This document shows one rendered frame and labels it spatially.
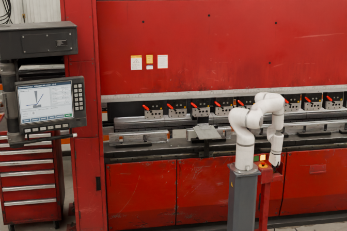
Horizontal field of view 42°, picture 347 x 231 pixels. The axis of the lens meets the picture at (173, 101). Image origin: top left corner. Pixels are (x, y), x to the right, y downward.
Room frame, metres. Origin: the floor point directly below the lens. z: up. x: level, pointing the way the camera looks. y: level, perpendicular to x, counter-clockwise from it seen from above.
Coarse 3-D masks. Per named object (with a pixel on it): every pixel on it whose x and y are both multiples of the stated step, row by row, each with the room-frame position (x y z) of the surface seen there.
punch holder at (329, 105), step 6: (324, 96) 3.79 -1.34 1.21; (330, 96) 3.75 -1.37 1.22; (336, 96) 3.76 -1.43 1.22; (342, 96) 3.77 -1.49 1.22; (324, 102) 3.79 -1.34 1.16; (330, 102) 3.74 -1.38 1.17; (336, 102) 3.75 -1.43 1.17; (324, 108) 3.77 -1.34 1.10; (330, 108) 3.75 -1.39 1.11; (336, 108) 3.75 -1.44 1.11
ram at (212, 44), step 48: (144, 0) 3.52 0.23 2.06; (192, 0) 3.54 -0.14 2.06; (240, 0) 3.61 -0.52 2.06; (288, 0) 3.67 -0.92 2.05; (336, 0) 3.74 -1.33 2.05; (144, 48) 3.48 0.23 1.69; (192, 48) 3.55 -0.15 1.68; (240, 48) 3.61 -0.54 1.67; (288, 48) 3.68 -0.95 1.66; (336, 48) 3.75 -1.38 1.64; (192, 96) 3.55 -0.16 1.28
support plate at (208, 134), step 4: (196, 128) 3.53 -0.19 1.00; (200, 128) 3.53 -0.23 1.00; (212, 128) 3.53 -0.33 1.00; (196, 132) 3.45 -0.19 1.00; (200, 132) 3.45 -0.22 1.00; (204, 132) 3.45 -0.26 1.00; (208, 132) 3.45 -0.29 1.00; (212, 132) 3.45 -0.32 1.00; (216, 132) 3.45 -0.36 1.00; (200, 136) 3.36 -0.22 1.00; (204, 136) 3.36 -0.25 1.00; (208, 136) 3.36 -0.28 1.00; (212, 136) 3.36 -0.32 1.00; (216, 136) 3.36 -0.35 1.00
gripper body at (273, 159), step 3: (270, 153) 3.32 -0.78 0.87; (270, 156) 3.31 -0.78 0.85; (273, 156) 3.27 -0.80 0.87; (276, 156) 3.24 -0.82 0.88; (279, 156) 3.25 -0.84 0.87; (270, 159) 3.31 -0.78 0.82; (273, 159) 3.27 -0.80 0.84; (276, 159) 3.24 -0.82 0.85; (279, 159) 3.25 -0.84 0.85; (270, 162) 3.30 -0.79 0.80; (273, 162) 3.26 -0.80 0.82; (276, 162) 3.24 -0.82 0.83; (279, 162) 3.25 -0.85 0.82; (273, 165) 3.26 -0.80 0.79; (276, 165) 3.24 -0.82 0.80
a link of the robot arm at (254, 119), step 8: (272, 96) 3.07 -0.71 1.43; (280, 96) 3.06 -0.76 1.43; (256, 104) 2.91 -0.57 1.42; (264, 104) 2.94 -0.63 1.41; (272, 104) 2.99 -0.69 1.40; (280, 104) 3.01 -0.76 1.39; (248, 112) 2.75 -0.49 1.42; (256, 112) 2.74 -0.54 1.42; (264, 112) 2.90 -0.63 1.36; (248, 120) 2.72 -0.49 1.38; (256, 120) 2.70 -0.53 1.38; (256, 128) 2.72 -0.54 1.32
